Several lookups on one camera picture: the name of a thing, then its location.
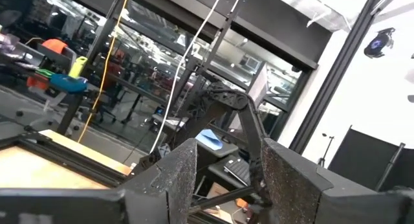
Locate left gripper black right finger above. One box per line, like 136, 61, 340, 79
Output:
261, 138, 378, 224

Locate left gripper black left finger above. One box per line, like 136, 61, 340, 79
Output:
118, 138, 199, 224

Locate thin black light stand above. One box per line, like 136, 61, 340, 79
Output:
316, 132, 336, 168

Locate black laptop keyboard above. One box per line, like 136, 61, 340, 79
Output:
223, 157, 252, 187

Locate blue cloth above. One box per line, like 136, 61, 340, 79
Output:
195, 129, 224, 151

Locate black backdrop panel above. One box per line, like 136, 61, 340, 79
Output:
327, 126, 414, 193

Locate black pole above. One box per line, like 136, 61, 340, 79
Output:
374, 142, 406, 192

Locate blue plastic object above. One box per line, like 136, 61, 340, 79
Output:
50, 73, 89, 95

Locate yellow-green bottle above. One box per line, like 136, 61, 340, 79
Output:
68, 55, 89, 79

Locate red-orange object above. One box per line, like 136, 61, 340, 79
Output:
26, 75, 49, 91

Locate green flat object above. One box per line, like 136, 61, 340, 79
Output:
35, 68, 56, 78

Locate orange round object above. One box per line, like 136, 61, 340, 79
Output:
41, 38, 69, 55

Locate black table frame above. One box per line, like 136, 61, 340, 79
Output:
0, 131, 132, 189

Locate white hanging cable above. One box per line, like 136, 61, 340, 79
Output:
149, 0, 226, 154

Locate black frame post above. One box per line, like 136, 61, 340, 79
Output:
289, 0, 391, 155

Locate yellow hanging cable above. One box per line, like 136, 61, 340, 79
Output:
76, 0, 132, 144

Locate black wall-mounted device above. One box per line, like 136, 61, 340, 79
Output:
363, 27, 397, 60

